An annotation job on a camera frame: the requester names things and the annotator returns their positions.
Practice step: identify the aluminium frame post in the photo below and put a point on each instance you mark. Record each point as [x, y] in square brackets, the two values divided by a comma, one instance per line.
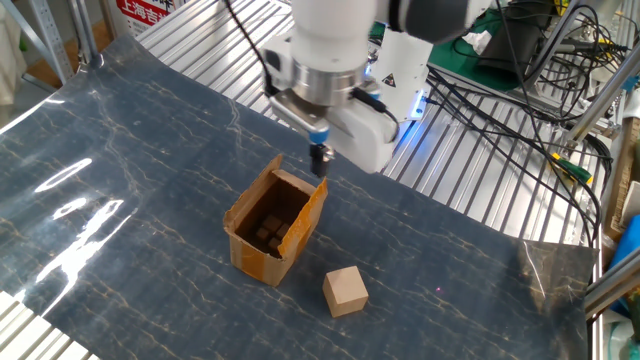
[605, 100]

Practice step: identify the green and yellow tool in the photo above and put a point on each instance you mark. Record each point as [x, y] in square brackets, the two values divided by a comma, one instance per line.
[575, 171]

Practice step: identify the black pouch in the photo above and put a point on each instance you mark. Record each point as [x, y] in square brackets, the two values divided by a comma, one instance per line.
[510, 45]

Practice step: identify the aluminium extrusion rail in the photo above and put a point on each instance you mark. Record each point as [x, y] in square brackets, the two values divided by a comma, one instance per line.
[615, 285]

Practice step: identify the perforated metal shelf upright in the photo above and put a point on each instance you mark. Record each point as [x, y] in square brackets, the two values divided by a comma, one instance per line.
[50, 35]

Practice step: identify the brown cardboard sheet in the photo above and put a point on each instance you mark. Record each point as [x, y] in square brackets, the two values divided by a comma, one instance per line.
[622, 165]

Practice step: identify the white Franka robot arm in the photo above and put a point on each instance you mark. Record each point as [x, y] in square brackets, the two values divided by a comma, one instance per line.
[330, 30]

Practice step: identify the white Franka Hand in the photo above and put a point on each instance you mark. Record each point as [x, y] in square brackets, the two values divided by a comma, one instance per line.
[367, 142]

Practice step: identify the plain wooden cube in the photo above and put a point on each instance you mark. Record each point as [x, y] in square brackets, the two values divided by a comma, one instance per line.
[345, 292]

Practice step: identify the open brown cardboard box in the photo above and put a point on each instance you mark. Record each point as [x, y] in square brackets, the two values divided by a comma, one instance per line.
[260, 262]

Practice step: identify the silver camera box, blue end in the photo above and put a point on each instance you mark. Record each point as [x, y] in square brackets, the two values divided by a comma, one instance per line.
[300, 112]

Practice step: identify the dark marble pattern mat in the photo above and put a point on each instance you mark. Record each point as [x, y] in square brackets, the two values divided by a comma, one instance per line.
[150, 200]

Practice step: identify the small wooden block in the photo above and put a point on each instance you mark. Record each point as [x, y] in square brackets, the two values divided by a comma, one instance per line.
[283, 230]
[272, 222]
[262, 233]
[274, 243]

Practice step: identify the red and white sign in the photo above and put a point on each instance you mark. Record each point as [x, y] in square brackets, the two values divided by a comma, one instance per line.
[145, 15]

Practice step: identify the grey metal pole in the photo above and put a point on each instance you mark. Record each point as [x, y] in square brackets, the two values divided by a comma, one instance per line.
[85, 30]

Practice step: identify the chrome pole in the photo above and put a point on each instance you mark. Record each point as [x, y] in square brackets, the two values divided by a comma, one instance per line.
[560, 40]

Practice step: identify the green cutting mat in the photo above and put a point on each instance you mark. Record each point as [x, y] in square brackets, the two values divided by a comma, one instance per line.
[450, 65]

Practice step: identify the crumpled white paper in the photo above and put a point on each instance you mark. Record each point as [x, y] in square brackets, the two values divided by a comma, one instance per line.
[477, 42]

